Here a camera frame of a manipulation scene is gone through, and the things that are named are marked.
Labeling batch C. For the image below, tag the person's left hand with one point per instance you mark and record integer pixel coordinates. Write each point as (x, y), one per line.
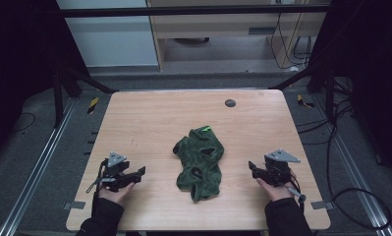
(116, 194)

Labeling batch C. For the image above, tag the black metal stand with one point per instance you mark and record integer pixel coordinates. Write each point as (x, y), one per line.
(318, 82)
(66, 88)

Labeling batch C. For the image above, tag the green cloth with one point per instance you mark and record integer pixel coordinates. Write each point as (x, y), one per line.
(200, 160)

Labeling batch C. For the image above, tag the grey tape strip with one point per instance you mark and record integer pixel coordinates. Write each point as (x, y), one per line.
(74, 205)
(322, 205)

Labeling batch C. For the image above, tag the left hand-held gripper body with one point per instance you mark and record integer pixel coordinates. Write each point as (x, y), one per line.
(115, 170)

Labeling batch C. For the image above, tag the white cabinet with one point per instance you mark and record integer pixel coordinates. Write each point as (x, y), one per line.
(108, 39)

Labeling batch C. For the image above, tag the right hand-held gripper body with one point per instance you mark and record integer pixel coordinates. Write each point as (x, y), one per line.
(277, 170)

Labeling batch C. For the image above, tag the dark round table grommet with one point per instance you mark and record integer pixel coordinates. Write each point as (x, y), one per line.
(230, 103)

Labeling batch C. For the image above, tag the aluminium floor rail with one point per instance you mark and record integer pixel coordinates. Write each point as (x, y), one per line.
(33, 167)
(354, 167)

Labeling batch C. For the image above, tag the person's right hand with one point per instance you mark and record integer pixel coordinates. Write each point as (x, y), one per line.
(277, 191)

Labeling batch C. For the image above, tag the black horizontal frame bar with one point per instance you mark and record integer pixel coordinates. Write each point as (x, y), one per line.
(183, 11)

